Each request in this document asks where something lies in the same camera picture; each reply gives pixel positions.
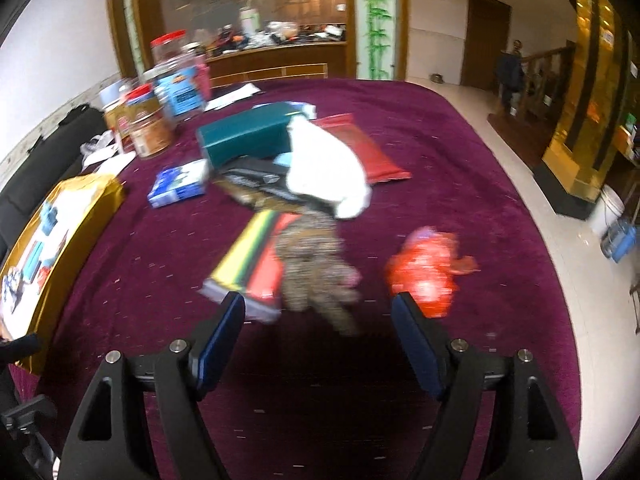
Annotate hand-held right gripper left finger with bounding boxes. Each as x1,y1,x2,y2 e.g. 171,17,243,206
59,291,247,480

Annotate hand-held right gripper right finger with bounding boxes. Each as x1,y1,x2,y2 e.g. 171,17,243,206
391,291,584,480

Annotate steel wool scrubbers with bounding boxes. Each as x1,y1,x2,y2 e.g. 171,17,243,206
274,206,364,339

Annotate clear bag of white items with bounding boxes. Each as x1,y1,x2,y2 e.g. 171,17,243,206
1,269,27,307

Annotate blue red sponge pack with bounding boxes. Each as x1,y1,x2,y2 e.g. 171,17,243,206
20,236,69,287

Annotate yellow cardboard box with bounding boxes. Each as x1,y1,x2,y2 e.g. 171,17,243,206
0,174,125,377

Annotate blue towel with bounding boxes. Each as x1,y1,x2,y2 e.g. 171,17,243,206
39,199,62,237

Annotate red net bag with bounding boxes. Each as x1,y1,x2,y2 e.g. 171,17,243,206
384,226,478,319

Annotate striped colourful cloth pack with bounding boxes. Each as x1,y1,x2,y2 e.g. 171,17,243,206
197,209,302,324

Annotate blue floral tissue pack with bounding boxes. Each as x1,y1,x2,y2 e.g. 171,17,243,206
148,158,210,210

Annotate black packet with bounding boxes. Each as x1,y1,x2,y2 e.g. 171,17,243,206
214,156,302,212

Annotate white cloth bag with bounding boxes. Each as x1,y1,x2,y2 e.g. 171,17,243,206
286,116,374,222

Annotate red packet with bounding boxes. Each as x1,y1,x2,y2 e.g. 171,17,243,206
314,113,414,184

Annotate green tissue pack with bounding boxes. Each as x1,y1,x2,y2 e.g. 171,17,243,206
195,102,302,169

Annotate clear jar with brown label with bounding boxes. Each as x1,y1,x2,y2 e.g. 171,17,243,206
124,84,174,160

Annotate white plastic bag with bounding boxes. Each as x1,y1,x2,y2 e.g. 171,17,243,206
79,129,137,172

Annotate blue container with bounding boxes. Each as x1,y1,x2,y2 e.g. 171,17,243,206
599,219,639,264

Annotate white bucket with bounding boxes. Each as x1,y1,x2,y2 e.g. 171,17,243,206
589,184,627,239

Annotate white paper sheet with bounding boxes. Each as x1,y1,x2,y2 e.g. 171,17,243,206
204,82,264,112

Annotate clear jar with blue label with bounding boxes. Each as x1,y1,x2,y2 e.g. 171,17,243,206
153,54,209,121

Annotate black bag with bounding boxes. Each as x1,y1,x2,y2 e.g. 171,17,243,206
0,104,109,213

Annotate wooden counter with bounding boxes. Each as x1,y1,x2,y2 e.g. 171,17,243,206
204,39,349,87

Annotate clear jar with red lid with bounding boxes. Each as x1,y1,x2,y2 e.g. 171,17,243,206
149,32,189,75

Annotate golden pillar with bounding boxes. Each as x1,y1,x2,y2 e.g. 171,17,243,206
532,0,621,221

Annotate wooden stair railing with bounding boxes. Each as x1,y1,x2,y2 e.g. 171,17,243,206
519,44,577,122

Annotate brown wooden door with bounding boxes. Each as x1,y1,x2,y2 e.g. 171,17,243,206
459,0,514,92

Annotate bamboo wall decor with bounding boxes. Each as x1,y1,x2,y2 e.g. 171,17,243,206
356,0,402,82

